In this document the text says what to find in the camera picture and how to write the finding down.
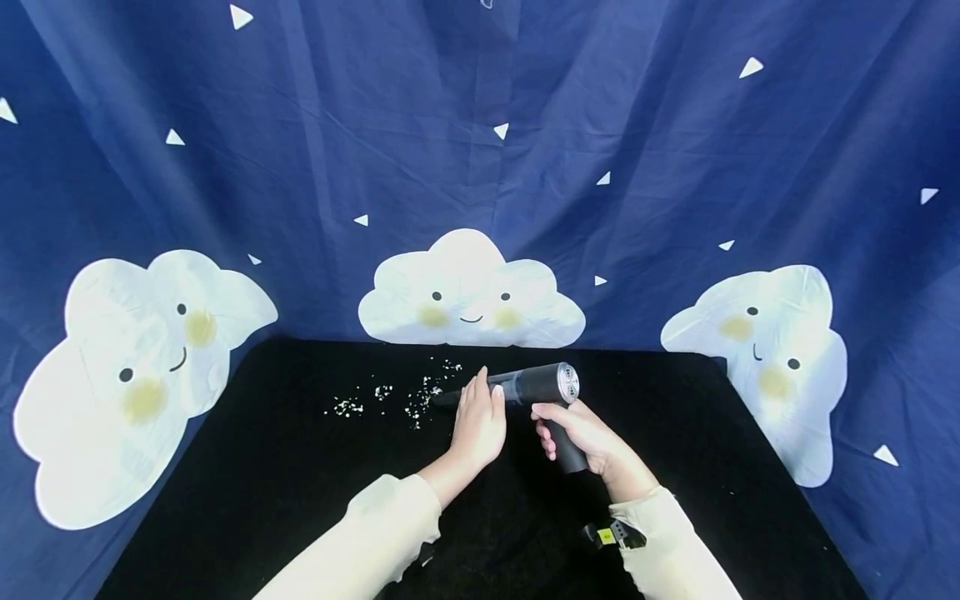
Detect person's left forearm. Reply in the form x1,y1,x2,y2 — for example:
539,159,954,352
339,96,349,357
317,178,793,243
252,454,470,600

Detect black wrist band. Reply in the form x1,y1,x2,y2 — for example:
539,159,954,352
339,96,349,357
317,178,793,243
582,517,648,553

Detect person's left hand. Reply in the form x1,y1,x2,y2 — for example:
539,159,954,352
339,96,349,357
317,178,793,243
447,366,508,473

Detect person's right forearm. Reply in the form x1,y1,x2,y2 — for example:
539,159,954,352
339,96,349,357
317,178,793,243
606,475,745,600

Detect scattered white paper scraps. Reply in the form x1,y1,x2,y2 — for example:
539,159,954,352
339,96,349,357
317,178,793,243
323,357,465,431

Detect black handheld vacuum cleaner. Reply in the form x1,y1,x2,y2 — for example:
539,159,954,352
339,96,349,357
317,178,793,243
428,362,591,475

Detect person's right hand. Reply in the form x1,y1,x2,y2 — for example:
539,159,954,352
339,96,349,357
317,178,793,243
531,400,661,504

